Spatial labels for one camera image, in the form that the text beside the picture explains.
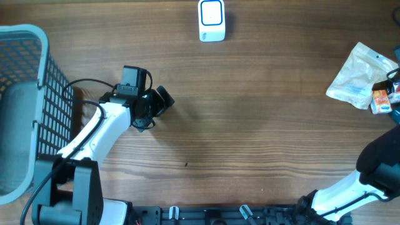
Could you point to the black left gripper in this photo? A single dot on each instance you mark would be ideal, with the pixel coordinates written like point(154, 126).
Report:
point(140, 123)

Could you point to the orange tissue pack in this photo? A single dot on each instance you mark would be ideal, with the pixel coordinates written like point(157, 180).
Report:
point(380, 103)

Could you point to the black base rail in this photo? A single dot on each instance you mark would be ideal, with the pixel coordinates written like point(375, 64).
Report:
point(267, 215)

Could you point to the grey plastic shopping basket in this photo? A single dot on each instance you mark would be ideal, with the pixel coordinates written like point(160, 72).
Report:
point(35, 119)

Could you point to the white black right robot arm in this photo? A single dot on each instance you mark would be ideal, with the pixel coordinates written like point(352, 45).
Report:
point(376, 178)

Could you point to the beige plastic pouch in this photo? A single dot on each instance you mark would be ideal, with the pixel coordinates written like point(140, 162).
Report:
point(354, 82)

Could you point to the white barcode scanner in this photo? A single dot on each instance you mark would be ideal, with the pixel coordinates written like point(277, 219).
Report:
point(211, 20)

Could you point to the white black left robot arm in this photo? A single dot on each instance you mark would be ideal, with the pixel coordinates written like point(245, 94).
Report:
point(67, 185)

